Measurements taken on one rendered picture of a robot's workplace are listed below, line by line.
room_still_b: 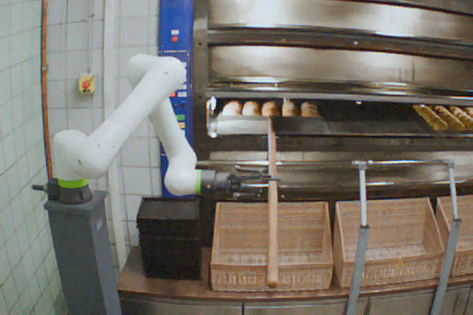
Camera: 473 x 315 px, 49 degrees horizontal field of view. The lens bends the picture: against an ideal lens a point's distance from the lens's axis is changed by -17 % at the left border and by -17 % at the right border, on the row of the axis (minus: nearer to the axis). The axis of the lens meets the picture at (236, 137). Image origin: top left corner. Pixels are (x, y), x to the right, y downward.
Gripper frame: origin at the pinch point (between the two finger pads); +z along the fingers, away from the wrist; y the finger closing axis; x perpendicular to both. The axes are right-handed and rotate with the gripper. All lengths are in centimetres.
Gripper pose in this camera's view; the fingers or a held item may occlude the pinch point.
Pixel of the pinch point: (272, 183)
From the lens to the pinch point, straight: 228.8
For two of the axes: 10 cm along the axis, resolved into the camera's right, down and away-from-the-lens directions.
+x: -0.5, 2.6, -9.6
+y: 0.0, 9.6, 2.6
